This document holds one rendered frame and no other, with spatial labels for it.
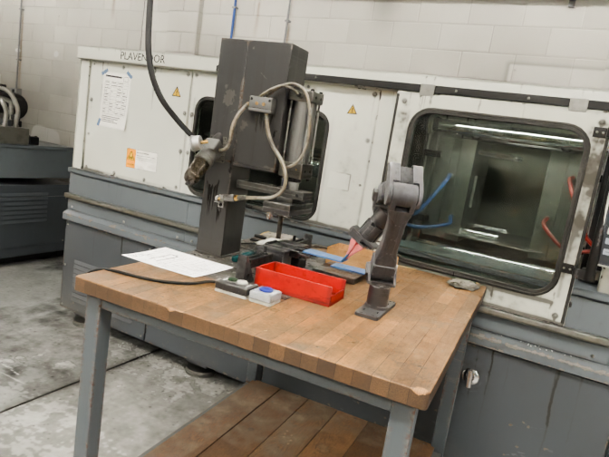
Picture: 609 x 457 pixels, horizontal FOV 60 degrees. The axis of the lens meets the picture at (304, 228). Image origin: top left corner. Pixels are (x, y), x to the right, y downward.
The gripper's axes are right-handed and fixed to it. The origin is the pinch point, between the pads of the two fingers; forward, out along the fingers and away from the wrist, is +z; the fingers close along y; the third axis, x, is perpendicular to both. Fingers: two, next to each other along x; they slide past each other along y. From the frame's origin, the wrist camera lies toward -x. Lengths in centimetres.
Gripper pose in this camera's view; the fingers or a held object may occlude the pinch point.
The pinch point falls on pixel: (347, 256)
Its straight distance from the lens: 173.8
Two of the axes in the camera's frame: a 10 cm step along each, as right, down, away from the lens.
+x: -3.8, 0.7, -9.2
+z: -6.1, 7.3, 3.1
